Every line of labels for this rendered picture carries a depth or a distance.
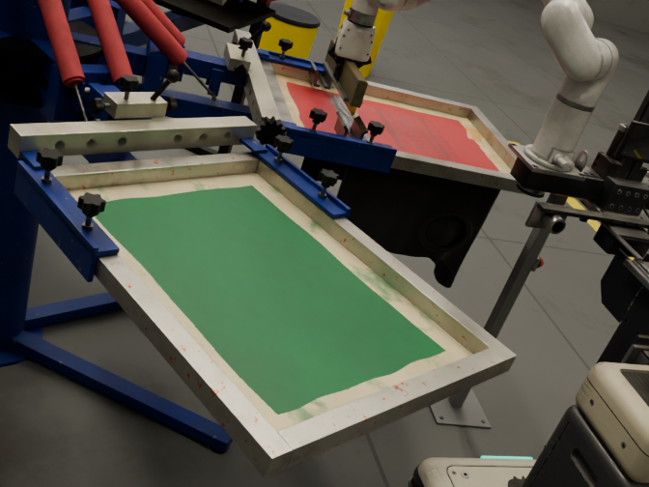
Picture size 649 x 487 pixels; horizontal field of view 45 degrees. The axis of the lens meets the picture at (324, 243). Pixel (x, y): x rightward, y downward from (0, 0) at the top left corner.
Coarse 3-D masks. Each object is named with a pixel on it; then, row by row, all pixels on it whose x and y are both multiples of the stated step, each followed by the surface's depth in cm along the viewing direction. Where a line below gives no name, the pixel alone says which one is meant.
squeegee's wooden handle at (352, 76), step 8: (328, 48) 240; (328, 56) 238; (328, 64) 237; (344, 64) 223; (352, 64) 221; (344, 72) 222; (352, 72) 215; (360, 72) 216; (344, 80) 221; (352, 80) 214; (360, 80) 210; (344, 88) 220; (352, 88) 213; (360, 88) 211; (352, 96) 212; (360, 96) 212; (352, 104) 213; (360, 104) 213
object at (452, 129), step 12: (288, 84) 245; (300, 96) 239; (312, 96) 243; (324, 96) 246; (312, 108) 233; (324, 108) 236; (360, 108) 246; (372, 108) 249; (384, 108) 253; (396, 108) 257; (372, 120) 240; (432, 120) 258; (444, 120) 262; (456, 120) 265; (444, 132) 250; (456, 132) 254; (468, 144) 248
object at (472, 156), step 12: (300, 108) 230; (300, 120) 222; (312, 120) 225; (336, 120) 231; (384, 132) 234; (456, 144) 244; (432, 156) 229; (468, 156) 239; (480, 156) 242; (492, 168) 235
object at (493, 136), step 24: (288, 72) 250; (384, 96) 261; (408, 96) 263; (288, 120) 210; (480, 120) 262; (504, 144) 247; (408, 168) 214; (432, 168) 215; (456, 168) 217; (480, 168) 222
